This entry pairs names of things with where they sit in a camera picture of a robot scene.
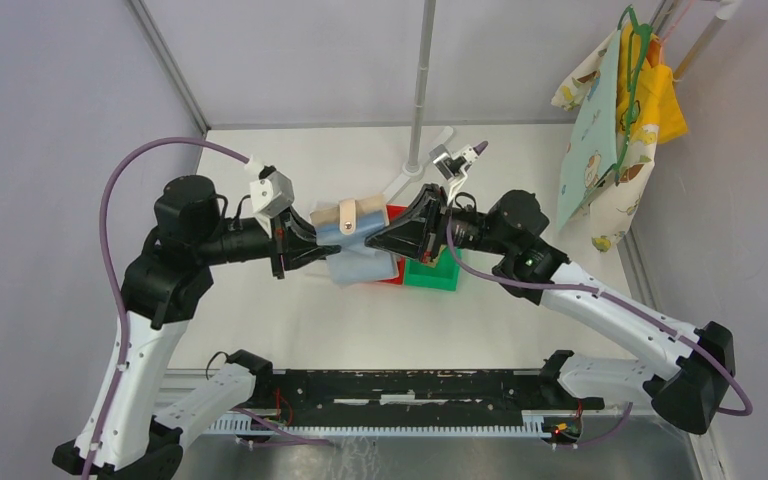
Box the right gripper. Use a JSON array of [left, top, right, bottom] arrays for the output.
[[365, 184, 511, 264]]

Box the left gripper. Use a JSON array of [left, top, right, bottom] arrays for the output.
[[199, 202, 343, 277]]

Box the beige card holder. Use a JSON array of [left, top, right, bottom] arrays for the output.
[[310, 194, 398, 286]]

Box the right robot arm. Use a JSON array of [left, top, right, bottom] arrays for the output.
[[364, 184, 753, 435]]

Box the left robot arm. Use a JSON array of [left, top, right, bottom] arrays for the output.
[[52, 175, 332, 479]]

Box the red plastic bin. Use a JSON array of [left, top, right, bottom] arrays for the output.
[[378, 204, 406, 286]]

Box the white pole stand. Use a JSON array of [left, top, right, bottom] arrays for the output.
[[382, 0, 454, 203]]

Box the green plastic bin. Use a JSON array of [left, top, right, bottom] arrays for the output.
[[403, 249, 461, 292]]

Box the hanging patterned cloth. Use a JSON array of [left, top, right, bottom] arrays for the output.
[[551, 30, 654, 252]]

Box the yellow hanging garment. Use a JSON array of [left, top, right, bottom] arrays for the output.
[[616, 24, 688, 144]]

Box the green clothes hanger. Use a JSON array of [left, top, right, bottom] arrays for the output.
[[613, 5, 659, 186]]

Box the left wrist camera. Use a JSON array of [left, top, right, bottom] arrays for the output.
[[245, 159, 295, 237]]

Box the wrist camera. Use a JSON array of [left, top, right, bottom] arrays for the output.
[[245, 159, 295, 237], [430, 141, 488, 206]]

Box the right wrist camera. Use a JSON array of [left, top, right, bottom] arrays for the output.
[[430, 141, 488, 206]]

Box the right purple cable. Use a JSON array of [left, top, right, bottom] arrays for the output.
[[443, 140, 755, 450]]

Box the purple cable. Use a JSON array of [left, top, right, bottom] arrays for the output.
[[79, 136, 336, 480], [443, 140, 755, 450]]

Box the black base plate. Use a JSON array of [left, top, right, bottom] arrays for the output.
[[242, 369, 605, 427]]

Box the white cable duct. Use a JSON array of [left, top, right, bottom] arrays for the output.
[[211, 413, 548, 439]]

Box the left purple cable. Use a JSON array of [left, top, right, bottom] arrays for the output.
[[79, 136, 336, 480]]

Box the white hanger rail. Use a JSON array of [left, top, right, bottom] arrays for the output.
[[673, 0, 743, 83]]

